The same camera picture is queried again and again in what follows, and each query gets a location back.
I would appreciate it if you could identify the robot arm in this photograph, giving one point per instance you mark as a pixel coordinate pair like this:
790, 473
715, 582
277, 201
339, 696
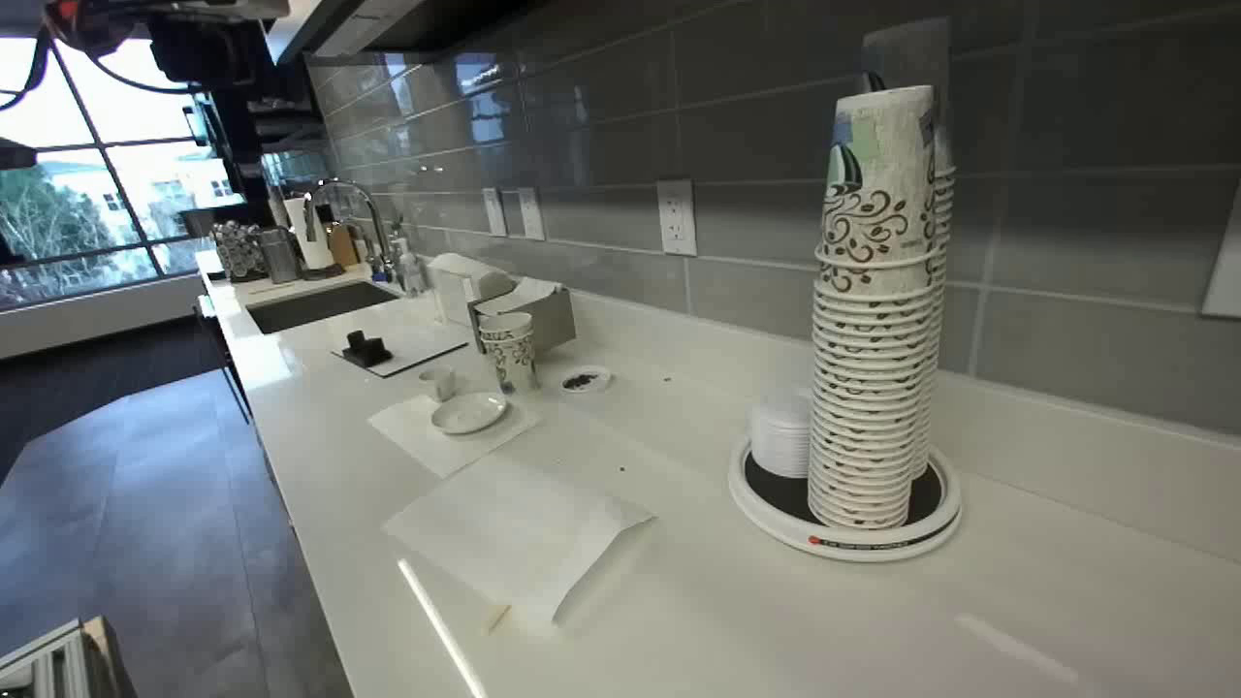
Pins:
197, 53

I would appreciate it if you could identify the printed coffee paper cup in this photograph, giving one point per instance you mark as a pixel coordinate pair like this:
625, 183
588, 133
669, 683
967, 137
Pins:
511, 350

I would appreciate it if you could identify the white saucer plate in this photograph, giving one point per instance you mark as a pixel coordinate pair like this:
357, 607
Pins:
466, 413

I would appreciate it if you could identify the white paper towel under plate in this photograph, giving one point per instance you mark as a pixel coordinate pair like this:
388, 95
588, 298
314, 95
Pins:
422, 447

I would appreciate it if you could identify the round white cup tray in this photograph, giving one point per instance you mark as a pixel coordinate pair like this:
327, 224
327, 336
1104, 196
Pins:
847, 542

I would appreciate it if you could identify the white lid with coffee beans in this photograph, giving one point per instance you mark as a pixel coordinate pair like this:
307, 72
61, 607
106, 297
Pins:
583, 381

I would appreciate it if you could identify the metal napkin holder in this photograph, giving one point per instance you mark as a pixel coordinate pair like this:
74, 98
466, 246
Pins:
542, 312

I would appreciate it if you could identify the stack of white lids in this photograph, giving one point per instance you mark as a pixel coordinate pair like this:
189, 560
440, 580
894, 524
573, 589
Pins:
780, 430

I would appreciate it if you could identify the clear acrylic box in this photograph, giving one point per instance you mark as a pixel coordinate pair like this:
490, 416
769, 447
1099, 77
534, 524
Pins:
451, 275

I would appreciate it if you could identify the white paper sheet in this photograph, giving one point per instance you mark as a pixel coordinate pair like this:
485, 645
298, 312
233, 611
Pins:
426, 338

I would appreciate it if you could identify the large white paper towel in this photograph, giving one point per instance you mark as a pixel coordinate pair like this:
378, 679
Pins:
516, 528

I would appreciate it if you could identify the soap bottle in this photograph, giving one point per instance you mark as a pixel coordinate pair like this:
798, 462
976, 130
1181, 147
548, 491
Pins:
410, 267

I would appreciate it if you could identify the black object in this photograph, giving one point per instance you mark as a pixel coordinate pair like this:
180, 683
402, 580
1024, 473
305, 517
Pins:
367, 350

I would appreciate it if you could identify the metal faucet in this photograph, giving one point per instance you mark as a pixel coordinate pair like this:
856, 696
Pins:
367, 210

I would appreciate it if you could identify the dark sink basin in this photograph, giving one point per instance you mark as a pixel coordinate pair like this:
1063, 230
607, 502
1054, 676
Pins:
314, 306

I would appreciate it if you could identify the white kettle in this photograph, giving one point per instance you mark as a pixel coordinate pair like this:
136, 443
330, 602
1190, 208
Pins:
307, 232

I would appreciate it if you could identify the metal jars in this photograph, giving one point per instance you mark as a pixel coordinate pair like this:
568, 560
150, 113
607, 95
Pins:
252, 253

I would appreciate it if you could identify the large window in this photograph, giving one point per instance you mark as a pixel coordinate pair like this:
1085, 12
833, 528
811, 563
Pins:
79, 196

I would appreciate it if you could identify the white wall outlet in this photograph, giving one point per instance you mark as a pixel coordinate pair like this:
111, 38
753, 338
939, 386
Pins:
675, 217
530, 213

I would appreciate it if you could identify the white wall switch plate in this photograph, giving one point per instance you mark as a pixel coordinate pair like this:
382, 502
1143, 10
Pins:
495, 210

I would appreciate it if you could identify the wooden frame stand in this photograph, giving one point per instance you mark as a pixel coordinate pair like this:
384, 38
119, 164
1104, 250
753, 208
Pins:
51, 663

